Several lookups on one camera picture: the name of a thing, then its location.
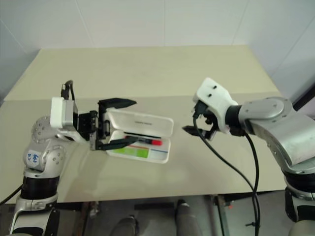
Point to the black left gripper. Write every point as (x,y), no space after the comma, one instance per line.
(88,125)

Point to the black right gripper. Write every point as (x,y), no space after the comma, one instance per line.
(208,118)

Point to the white hinged pencil case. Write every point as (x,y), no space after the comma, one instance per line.
(147,125)

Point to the black marker with red cap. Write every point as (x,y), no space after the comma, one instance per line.
(155,142)

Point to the green highlighter pen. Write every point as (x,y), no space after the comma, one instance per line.
(142,153)

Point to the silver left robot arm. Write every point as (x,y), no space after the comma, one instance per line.
(44,157)

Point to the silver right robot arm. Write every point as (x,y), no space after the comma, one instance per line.
(270,115)

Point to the dark rounded shape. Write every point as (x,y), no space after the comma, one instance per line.
(190,218)
(126,227)

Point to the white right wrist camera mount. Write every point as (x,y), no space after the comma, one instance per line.
(216,98)

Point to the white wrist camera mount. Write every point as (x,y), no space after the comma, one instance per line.
(57,111)
(216,98)

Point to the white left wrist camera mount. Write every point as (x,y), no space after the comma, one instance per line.
(57,111)

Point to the rusty table frame leg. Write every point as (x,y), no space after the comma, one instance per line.
(89,209)

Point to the metal table frame leg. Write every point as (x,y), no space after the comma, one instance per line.
(221,214)

